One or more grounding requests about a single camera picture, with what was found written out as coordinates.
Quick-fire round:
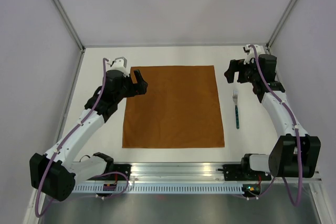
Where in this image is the white slotted cable duct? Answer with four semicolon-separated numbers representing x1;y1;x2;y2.
72;183;244;195

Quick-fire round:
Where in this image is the aluminium frame post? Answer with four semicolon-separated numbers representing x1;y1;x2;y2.
266;0;299;51
51;0;85;52

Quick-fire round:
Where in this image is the right aluminium frame post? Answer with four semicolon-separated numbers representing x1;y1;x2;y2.
266;0;299;51

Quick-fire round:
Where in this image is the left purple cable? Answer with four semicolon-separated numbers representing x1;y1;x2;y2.
34;57;130;218

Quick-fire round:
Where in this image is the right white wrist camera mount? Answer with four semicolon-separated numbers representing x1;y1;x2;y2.
243;44;265;65

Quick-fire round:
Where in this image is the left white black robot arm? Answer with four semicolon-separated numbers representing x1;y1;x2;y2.
29;70;148;201

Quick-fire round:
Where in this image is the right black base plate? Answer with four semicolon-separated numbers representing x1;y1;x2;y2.
217;164;272;182

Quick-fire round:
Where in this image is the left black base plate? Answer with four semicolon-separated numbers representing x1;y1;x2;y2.
103;164;132;181

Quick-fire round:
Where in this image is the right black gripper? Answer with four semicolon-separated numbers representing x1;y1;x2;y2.
224;56;260;84

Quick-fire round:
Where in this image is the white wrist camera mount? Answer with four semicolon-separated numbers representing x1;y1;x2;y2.
111;57;129;76
243;44;265;65

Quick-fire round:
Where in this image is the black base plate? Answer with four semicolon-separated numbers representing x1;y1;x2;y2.
103;164;132;181
217;164;272;182

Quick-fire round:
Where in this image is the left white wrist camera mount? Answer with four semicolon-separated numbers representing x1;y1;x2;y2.
111;57;129;76

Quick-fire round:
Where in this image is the orange-brown cloth napkin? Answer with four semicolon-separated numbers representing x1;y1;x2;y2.
122;66;225;148

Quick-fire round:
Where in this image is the aluminium mounting rail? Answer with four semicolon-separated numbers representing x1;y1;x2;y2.
73;163;322;183

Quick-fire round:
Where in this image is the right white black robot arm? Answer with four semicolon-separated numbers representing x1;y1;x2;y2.
224;54;321;179

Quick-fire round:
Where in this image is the fork with teal handle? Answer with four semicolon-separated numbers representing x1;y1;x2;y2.
233;90;239;129

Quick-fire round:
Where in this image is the left aluminium frame post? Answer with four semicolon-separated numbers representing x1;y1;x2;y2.
51;0;85;52

